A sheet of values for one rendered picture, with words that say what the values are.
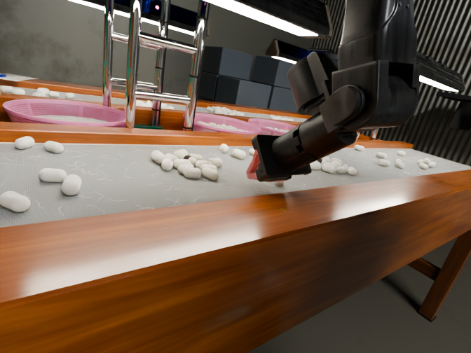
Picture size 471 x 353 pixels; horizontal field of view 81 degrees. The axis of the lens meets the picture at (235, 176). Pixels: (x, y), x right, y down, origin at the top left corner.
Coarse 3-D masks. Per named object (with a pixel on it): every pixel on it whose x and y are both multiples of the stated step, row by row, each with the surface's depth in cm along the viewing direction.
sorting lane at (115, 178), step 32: (0, 160) 41; (32, 160) 43; (64, 160) 45; (96, 160) 48; (128, 160) 50; (224, 160) 62; (352, 160) 88; (416, 160) 112; (448, 160) 129; (0, 192) 33; (32, 192) 34; (96, 192) 37; (128, 192) 39; (160, 192) 41; (192, 192) 43; (224, 192) 45; (256, 192) 48; (0, 224) 27
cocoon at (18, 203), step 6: (6, 192) 30; (12, 192) 30; (0, 198) 29; (6, 198) 29; (12, 198) 29; (18, 198) 29; (24, 198) 29; (6, 204) 29; (12, 204) 29; (18, 204) 29; (24, 204) 29; (30, 204) 30; (12, 210) 29; (18, 210) 29; (24, 210) 29
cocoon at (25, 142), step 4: (16, 140) 45; (20, 140) 45; (24, 140) 45; (28, 140) 46; (32, 140) 47; (16, 144) 45; (20, 144) 45; (24, 144) 45; (28, 144) 46; (32, 144) 47; (20, 148) 45; (24, 148) 46
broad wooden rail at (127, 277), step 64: (320, 192) 46; (384, 192) 53; (448, 192) 63; (0, 256) 20; (64, 256) 21; (128, 256) 23; (192, 256) 24; (256, 256) 29; (320, 256) 38; (384, 256) 54; (0, 320) 17; (64, 320) 19; (128, 320) 23; (192, 320) 27; (256, 320) 35
